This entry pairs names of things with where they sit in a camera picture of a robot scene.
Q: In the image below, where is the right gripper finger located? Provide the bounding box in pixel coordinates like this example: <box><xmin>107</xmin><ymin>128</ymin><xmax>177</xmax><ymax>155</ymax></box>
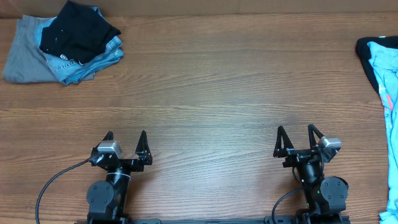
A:
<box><xmin>273</xmin><ymin>126</ymin><xmax>294</xmax><ymax>158</ymax></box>
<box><xmin>308</xmin><ymin>124</ymin><xmax>324</xmax><ymax>148</ymax></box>

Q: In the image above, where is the light blue printed t-shirt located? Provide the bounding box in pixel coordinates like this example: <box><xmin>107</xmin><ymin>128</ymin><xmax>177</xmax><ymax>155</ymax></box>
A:
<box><xmin>368</xmin><ymin>42</ymin><xmax>397</xmax><ymax>223</ymax></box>

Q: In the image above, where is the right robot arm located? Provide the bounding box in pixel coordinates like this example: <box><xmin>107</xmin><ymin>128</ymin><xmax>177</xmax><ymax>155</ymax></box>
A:
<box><xmin>271</xmin><ymin>124</ymin><xmax>350</xmax><ymax>224</ymax></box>

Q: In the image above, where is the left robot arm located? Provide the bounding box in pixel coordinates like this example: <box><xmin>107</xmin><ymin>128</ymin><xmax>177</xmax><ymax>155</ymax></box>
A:
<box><xmin>86</xmin><ymin>131</ymin><xmax>152</xmax><ymax>223</ymax></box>

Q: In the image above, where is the black garment at right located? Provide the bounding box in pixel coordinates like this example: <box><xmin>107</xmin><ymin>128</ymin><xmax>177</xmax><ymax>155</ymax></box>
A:
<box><xmin>355</xmin><ymin>35</ymin><xmax>397</xmax><ymax>93</ymax></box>

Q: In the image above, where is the black folded garment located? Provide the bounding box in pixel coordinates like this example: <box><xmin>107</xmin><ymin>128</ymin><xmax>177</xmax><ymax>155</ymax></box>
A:
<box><xmin>39</xmin><ymin>1</ymin><xmax>121</xmax><ymax>64</ymax></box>

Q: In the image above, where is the grey folded garment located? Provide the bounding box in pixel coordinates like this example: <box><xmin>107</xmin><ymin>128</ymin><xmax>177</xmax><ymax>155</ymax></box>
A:
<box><xmin>2</xmin><ymin>14</ymin><xmax>96</xmax><ymax>84</ymax></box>

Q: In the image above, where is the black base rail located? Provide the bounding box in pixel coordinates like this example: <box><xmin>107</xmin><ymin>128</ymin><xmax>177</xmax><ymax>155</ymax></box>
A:
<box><xmin>76</xmin><ymin>216</ymin><xmax>351</xmax><ymax>224</ymax></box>

